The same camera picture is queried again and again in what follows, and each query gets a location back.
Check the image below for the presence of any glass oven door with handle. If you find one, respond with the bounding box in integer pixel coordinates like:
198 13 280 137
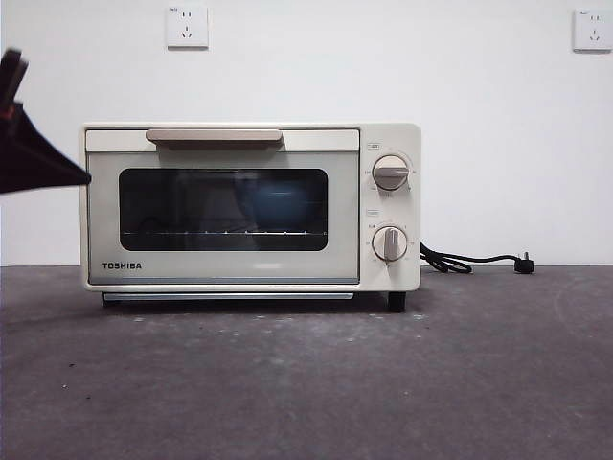
84 127 361 287

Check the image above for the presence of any blue bowl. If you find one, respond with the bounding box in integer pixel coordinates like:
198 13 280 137
253 184 313 232

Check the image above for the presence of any cream Toshiba toaster oven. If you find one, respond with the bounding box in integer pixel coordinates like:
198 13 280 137
79 122 422 313

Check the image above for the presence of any beige oven knob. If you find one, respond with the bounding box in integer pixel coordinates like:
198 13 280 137
372 225 409 264
372 153 412 192

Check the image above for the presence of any metal wire oven rack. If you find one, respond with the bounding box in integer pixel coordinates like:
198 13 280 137
122 229 328 239

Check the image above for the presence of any white wall socket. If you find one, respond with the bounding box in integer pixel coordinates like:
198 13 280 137
166 5 210 51
572 8 613 54

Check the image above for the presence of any black power cable with plug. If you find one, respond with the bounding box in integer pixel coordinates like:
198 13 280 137
419 240 536 277

